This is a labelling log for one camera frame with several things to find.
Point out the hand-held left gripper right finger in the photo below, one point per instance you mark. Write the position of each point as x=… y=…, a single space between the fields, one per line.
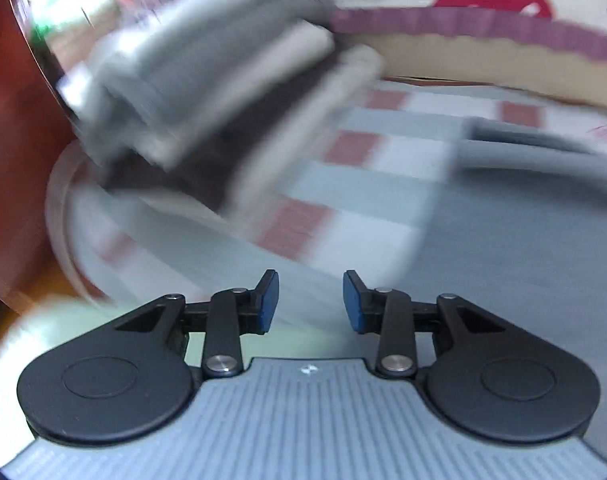
x=354 y=305

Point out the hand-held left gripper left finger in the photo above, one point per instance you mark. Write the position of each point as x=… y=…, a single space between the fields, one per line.
x=267 y=305

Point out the grey garment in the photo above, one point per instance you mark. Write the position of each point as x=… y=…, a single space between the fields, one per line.
x=208 y=55
x=508 y=240

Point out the red checked cloth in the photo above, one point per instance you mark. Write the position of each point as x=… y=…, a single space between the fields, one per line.
x=373 y=180

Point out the white folded garment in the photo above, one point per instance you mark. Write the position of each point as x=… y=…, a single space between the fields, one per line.
x=308 y=130
x=133 y=45

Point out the light green cloth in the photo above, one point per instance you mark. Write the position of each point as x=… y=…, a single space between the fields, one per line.
x=38 y=325

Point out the cream folded garment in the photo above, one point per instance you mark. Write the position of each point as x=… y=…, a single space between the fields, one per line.
x=263 y=75

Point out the grey folded garment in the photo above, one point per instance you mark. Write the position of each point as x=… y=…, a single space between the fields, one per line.
x=208 y=55

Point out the cardboard box with purple tape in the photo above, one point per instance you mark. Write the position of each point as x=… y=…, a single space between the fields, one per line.
x=458 y=60

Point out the red-brown wooden furniture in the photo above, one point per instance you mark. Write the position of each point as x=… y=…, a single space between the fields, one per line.
x=13 y=135

